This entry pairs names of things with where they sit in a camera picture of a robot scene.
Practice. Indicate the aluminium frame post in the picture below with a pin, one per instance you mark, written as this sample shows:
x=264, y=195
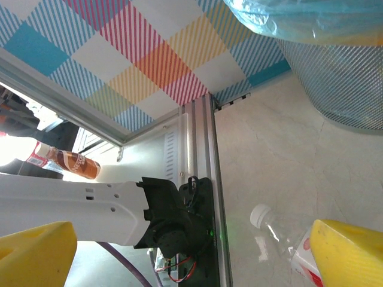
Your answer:
x=60, y=95

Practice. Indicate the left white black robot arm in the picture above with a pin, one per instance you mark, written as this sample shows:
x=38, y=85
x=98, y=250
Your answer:
x=89, y=209

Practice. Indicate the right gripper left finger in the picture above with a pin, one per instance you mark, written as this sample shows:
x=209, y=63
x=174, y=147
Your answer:
x=36, y=257

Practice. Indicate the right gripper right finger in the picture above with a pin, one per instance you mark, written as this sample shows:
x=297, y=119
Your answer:
x=350, y=257

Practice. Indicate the wide aluminium frame rail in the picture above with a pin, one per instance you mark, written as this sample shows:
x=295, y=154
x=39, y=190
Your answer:
x=206, y=143

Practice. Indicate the brown coffee drink bottle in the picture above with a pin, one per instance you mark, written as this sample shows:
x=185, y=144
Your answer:
x=80, y=167

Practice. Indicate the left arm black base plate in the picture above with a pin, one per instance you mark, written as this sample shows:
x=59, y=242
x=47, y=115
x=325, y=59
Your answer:
x=213, y=269

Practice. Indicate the clear bottle red white label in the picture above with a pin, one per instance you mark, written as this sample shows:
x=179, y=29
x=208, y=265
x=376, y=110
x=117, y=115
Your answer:
x=260, y=213

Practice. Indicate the metal mesh waste bin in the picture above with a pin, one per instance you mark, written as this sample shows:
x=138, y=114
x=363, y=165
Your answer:
x=344, y=83

